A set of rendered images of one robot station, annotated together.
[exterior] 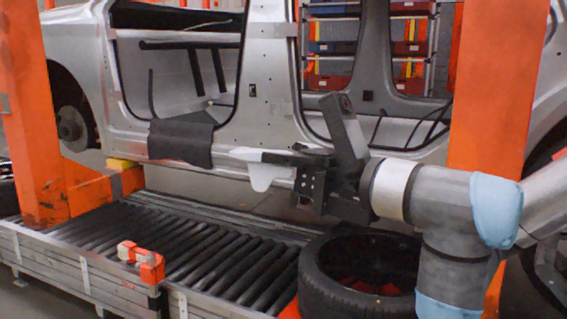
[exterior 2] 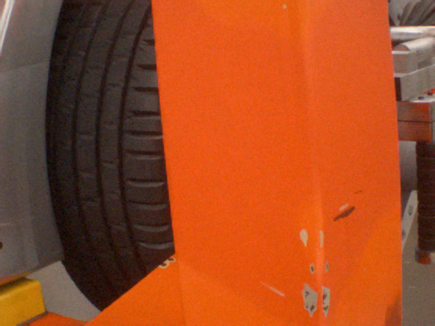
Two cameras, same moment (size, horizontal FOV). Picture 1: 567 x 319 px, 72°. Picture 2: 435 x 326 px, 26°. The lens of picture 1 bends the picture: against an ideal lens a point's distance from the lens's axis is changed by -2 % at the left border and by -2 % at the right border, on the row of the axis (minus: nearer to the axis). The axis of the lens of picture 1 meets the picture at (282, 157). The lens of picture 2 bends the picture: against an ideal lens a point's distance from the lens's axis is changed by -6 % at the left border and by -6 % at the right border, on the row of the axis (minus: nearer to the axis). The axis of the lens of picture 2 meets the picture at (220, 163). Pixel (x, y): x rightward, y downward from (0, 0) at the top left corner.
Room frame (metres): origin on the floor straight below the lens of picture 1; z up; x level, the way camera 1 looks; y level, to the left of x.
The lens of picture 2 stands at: (0.85, 0.37, 1.14)
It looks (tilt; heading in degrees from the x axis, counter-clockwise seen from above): 13 degrees down; 280
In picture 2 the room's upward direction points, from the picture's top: 5 degrees counter-clockwise
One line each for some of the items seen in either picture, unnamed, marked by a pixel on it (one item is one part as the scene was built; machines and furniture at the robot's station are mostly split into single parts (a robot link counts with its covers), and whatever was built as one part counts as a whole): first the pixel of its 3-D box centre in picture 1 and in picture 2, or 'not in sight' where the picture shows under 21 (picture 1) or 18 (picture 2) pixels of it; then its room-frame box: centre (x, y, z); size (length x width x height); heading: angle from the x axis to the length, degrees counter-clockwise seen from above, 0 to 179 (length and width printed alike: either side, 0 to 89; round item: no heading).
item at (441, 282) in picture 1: (455, 275); not in sight; (0.42, -0.21, 1.12); 0.11 x 0.08 x 0.11; 142
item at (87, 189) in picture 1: (99, 171); not in sight; (2.13, 1.05, 0.69); 0.52 x 0.17 x 0.35; 152
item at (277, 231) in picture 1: (246, 228); not in sight; (2.26, 0.22, 0.28); 2.47 x 0.06 x 0.22; 62
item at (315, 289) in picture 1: (373, 283); not in sight; (1.49, -0.40, 0.39); 0.66 x 0.66 x 0.24
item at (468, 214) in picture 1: (462, 207); not in sight; (0.41, -0.20, 1.21); 0.11 x 0.08 x 0.09; 52
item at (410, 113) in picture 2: not in sight; (406, 115); (0.82, -0.76, 0.93); 0.09 x 0.05 x 0.05; 152
